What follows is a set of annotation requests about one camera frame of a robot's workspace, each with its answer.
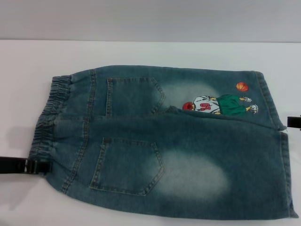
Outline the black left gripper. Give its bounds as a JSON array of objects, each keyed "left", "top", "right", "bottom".
[{"left": 0, "top": 156, "right": 52, "bottom": 176}]

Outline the blue denim shorts cartoon print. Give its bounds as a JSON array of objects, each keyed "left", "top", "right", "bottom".
[{"left": 27, "top": 65, "right": 299, "bottom": 218}]

